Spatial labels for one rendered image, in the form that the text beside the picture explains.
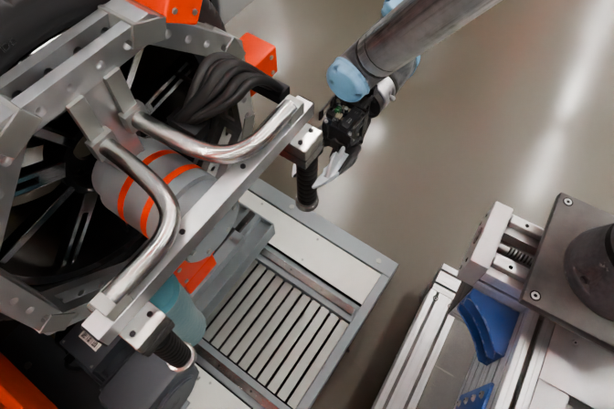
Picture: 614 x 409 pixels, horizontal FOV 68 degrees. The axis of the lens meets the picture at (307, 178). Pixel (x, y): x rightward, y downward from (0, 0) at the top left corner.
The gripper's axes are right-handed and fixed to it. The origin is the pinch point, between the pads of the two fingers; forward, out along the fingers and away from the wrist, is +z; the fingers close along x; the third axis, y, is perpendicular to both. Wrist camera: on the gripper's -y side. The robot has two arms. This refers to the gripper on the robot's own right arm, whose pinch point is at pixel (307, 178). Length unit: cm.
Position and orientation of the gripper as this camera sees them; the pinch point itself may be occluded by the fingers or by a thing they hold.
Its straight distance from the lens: 78.9
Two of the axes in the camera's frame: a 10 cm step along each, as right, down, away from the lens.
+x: 8.2, 4.8, -3.0
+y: 0.0, -5.3, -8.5
